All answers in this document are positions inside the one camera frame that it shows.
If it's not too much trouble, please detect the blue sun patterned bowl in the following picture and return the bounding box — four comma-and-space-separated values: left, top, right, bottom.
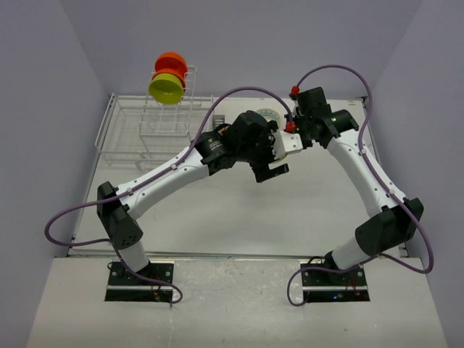
256, 108, 281, 123

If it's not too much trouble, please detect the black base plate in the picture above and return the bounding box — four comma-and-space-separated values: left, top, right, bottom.
104, 262, 174, 303
301, 268, 370, 303

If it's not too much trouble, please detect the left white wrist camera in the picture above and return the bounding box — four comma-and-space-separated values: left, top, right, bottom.
272, 130, 303, 159

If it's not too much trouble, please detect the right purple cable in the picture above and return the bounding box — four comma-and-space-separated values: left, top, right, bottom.
286, 65, 436, 308

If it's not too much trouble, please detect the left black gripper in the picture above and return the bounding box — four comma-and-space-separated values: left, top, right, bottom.
238, 121, 289, 181

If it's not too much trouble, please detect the orange bowl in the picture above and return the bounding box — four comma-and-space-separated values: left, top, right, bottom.
152, 68, 186, 88
154, 51, 188, 76

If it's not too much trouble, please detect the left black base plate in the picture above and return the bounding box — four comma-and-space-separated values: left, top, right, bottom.
104, 262, 174, 303

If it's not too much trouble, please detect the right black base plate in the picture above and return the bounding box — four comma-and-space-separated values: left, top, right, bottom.
301, 268, 370, 303

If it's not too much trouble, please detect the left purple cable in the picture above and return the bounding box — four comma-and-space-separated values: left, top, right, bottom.
43, 86, 297, 305

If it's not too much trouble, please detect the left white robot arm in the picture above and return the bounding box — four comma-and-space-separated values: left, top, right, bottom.
97, 111, 301, 285

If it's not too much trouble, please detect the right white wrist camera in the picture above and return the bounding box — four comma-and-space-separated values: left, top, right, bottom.
289, 85, 302, 118

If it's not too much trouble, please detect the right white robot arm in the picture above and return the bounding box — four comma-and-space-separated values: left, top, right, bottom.
294, 87, 424, 285

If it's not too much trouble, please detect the grey cutlery holder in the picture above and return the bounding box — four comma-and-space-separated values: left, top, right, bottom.
211, 115, 225, 130

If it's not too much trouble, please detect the white wire dish rack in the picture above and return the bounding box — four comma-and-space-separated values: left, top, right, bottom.
95, 65, 214, 172

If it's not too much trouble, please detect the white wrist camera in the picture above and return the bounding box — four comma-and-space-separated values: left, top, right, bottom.
272, 130, 303, 159
289, 85, 302, 118

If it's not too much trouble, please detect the purple cable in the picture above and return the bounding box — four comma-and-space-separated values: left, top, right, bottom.
286, 65, 436, 308
43, 86, 297, 305

